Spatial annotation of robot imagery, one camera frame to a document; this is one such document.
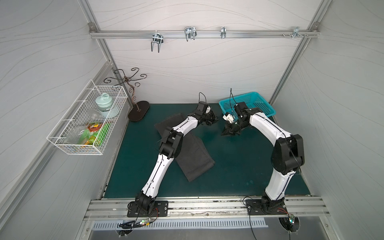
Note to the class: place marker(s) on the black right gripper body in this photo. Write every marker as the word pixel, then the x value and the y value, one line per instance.
pixel 233 125

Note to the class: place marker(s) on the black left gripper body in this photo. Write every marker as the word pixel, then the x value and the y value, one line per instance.
pixel 210 117

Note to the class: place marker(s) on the dark grey long pants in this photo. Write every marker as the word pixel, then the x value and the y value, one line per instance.
pixel 194 159

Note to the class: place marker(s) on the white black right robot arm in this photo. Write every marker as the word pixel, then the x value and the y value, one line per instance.
pixel 297 156

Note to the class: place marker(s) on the teal plastic mesh basket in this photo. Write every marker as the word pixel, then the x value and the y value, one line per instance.
pixel 252 100

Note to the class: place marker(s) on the dark oval stand base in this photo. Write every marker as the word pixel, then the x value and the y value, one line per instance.
pixel 139 111

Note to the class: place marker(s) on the small metal hook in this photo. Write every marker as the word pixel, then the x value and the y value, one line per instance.
pixel 223 32

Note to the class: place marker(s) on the curved metal hook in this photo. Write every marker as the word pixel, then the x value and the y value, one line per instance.
pixel 190 33

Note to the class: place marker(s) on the ornate metal hook stand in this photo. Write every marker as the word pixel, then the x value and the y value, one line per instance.
pixel 133 81

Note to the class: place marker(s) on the double metal hook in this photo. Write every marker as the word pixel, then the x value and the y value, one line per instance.
pixel 157 40

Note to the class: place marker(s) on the white vent strip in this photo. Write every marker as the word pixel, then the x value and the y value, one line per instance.
pixel 226 223

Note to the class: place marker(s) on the pale green lidded jar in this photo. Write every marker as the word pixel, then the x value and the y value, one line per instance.
pixel 106 106

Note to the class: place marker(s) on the green snack packet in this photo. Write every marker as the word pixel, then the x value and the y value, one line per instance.
pixel 94 134

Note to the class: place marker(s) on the aluminium top rail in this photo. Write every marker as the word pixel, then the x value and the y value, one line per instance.
pixel 201 34

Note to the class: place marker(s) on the metal bracket hook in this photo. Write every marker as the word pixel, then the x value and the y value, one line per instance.
pixel 295 34

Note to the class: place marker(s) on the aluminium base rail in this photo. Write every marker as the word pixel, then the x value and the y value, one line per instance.
pixel 203 207

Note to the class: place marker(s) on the white wire wall basket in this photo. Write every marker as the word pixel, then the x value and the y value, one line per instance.
pixel 82 112

